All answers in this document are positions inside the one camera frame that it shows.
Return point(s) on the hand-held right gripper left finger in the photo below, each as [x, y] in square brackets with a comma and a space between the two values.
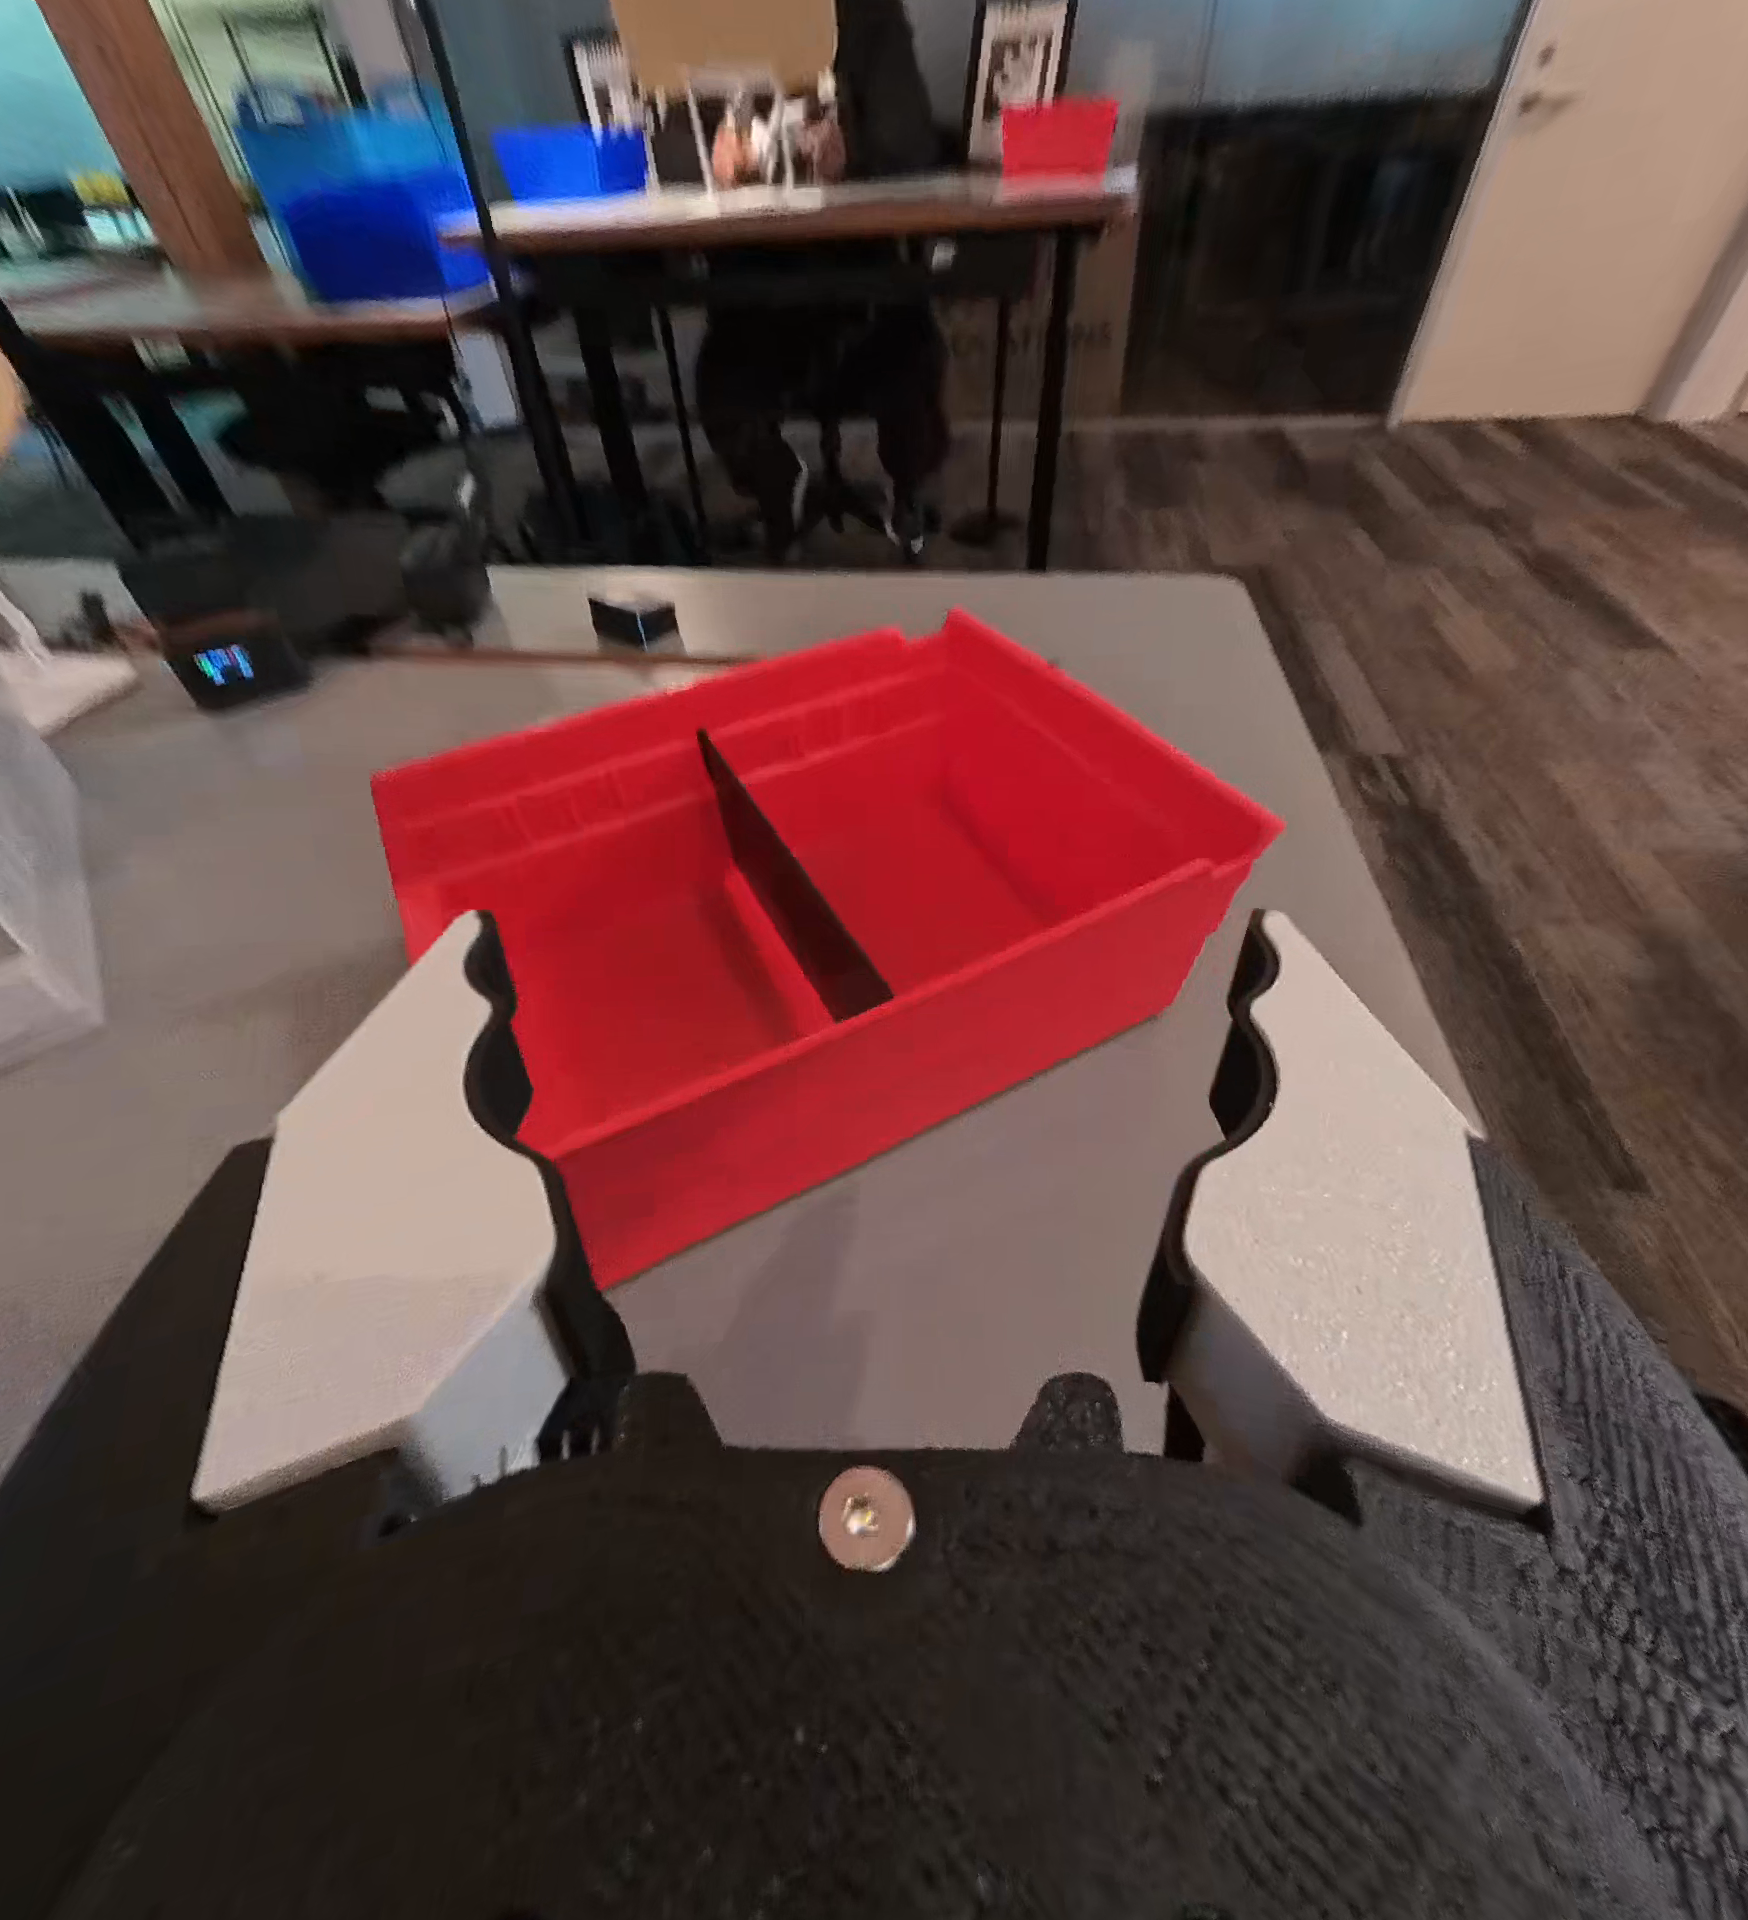
[380, 1275]

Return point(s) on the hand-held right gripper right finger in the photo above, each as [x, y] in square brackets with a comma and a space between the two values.
[1340, 1275]

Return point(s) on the red plastic bin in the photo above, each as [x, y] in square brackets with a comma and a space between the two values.
[964, 841]

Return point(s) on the black bin divider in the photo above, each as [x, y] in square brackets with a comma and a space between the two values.
[786, 884]

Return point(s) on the clear plastic drawer box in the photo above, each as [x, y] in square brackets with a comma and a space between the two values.
[19, 841]

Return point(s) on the black charger case with screen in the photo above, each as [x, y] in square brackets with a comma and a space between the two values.
[230, 668]

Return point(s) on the white sign stand base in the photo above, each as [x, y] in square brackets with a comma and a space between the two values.
[65, 690]

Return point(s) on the small black battery pack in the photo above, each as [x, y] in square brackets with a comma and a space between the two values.
[635, 617]

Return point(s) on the printed cardboard box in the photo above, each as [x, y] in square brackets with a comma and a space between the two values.
[1086, 346]

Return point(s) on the long wooden table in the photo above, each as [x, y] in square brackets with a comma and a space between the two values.
[216, 308]
[814, 211]

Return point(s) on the black tripod light stand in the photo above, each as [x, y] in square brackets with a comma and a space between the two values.
[505, 300]

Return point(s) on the blue plastic bin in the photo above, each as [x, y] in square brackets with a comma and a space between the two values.
[380, 240]
[559, 165]

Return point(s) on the white double door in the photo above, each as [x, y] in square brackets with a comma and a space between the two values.
[1563, 225]

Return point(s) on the blue carry bag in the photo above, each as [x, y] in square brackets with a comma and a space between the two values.
[351, 142]

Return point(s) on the wooden pillar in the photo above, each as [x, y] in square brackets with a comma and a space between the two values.
[155, 136]

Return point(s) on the small red bin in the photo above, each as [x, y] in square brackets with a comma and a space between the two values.
[1063, 142]

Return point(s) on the framed tag sign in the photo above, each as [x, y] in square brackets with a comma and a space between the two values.
[1024, 74]
[605, 83]

